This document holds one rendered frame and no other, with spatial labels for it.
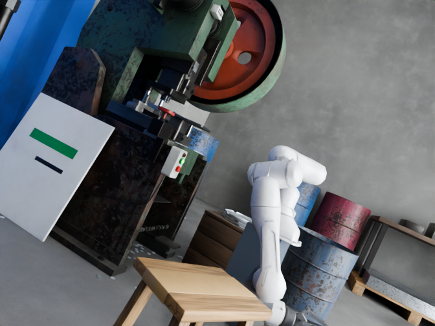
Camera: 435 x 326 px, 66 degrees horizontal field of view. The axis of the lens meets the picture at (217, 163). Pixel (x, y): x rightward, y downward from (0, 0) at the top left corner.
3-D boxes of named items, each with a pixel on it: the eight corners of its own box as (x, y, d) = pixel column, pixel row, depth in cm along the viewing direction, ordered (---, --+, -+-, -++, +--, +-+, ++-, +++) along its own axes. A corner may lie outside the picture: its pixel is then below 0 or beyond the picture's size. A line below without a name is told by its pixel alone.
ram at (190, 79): (193, 102, 187) (215, 54, 187) (182, 93, 173) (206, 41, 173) (168, 92, 193) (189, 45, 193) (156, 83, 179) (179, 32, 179)
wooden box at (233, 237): (256, 288, 218) (279, 239, 218) (237, 299, 184) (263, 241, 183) (207, 257, 235) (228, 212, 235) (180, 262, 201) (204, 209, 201)
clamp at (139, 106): (151, 118, 176) (160, 101, 175) (135, 109, 160) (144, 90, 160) (143, 114, 177) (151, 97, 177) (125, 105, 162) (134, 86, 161)
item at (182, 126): (200, 152, 182) (211, 130, 182) (191, 148, 168) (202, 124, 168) (164, 135, 190) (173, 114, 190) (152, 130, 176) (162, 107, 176)
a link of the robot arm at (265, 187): (274, 155, 117) (233, 157, 126) (274, 207, 115) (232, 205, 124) (292, 162, 133) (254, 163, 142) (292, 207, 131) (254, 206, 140)
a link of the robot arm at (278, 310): (275, 303, 114) (289, 309, 114) (269, 288, 127) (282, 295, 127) (259, 336, 114) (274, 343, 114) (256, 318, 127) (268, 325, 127)
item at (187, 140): (188, 147, 201) (192, 138, 201) (153, 131, 158) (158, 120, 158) (148, 129, 211) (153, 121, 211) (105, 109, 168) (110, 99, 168)
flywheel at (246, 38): (285, 98, 219) (273, -1, 230) (282, 87, 200) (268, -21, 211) (183, 116, 239) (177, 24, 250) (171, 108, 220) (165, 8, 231)
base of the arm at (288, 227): (303, 246, 160) (316, 219, 160) (294, 246, 143) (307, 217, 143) (264, 224, 171) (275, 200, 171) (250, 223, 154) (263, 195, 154)
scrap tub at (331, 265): (326, 314, 231) (356, 251, 231) (328, 336, 192) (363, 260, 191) (271, 282, 245) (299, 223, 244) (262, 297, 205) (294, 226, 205)
